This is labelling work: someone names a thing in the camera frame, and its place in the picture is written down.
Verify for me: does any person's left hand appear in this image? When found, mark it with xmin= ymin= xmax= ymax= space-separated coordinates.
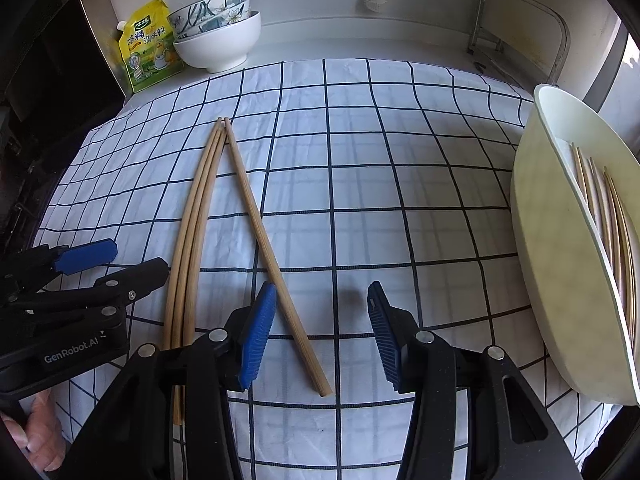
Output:
xmin=0 ymin=390 xmax=63 ymax=471

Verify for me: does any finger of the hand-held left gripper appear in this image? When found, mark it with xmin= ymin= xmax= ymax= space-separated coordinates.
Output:
xmin=10 ymin=257 xmax=170 ymax=326
xmin=0 ymin=239 xmax=119 ymax=291

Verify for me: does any black kitchen stove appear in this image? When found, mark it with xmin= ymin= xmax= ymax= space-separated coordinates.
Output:
xmin=0 ymin=0 xmax=126 ymax=261

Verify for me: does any wooden chopstick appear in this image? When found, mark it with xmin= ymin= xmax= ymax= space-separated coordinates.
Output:
xmin=223 ymin=117 xmax=333 ymax=397
xmin=161 ymin=117 xmax=223 ymax=351
xmin=170 ymin=119 xmax=227 ymax=427

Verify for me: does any yellow seasoning packet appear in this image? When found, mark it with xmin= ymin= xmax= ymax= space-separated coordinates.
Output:
xmin=116 ymin=0 xmax=185 ymax=93

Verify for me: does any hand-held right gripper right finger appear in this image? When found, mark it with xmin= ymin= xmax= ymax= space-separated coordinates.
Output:
xmin=366 ymin=281 xmax=583 ymax=480

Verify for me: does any white plastic basin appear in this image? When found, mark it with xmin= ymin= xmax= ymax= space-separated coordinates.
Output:
xmin=510 ymin=84 xmax=640 ymax=407

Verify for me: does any metal wire rack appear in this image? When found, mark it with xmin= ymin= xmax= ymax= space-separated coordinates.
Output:
xmin=467 ymin=0 xmax=571 ymax=86

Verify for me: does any pile of wooden chopsticks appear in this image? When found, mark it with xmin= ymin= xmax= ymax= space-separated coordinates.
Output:
xmin=571 ymin=142 xmax=640 ymax=356

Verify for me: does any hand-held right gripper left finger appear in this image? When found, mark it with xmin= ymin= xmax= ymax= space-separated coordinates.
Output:
xmin=60 ymin=281 xmax=277 ymax=480

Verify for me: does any floral patterned bowl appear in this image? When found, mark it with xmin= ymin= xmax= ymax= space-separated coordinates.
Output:
xmin=167 ymin=0 xmax=250 ymax=27
xmin=172 ymin=5 xmax=254 ymax=41

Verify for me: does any white checkered cloth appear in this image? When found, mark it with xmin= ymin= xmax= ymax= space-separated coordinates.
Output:
xmin=32 ymin=58 xmax=616 ymax=480

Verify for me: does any plain white bowl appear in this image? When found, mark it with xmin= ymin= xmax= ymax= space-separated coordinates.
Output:
xmin=172 ymin=10 xmax=262 ymax=73

